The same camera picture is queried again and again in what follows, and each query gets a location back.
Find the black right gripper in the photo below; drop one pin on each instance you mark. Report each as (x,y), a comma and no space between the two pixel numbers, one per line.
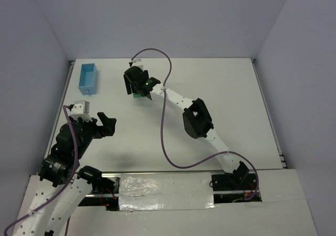
(137,88)

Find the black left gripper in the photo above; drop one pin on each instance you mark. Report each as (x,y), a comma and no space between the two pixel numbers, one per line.
(97,128)

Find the green arched hospital block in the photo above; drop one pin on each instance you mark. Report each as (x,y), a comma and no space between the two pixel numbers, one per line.
(137,95)

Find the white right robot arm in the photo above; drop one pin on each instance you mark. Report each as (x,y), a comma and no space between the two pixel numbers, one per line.
(197,123)

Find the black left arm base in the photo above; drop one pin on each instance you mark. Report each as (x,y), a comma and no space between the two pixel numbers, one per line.
(99,184)

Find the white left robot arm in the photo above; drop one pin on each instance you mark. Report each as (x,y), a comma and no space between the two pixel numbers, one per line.
(63,184)

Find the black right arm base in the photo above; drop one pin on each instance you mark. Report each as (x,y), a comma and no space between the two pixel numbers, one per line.
(233,181)

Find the blue plastic bin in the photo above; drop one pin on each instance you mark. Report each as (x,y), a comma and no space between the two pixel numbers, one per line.
(88,79)

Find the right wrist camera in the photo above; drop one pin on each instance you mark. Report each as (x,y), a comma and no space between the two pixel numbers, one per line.
(136,62)

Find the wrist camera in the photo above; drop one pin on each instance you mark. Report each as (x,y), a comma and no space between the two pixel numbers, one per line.
(80,110)
(136,62)

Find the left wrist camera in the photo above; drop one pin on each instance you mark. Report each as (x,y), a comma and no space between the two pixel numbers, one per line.
(80,110)

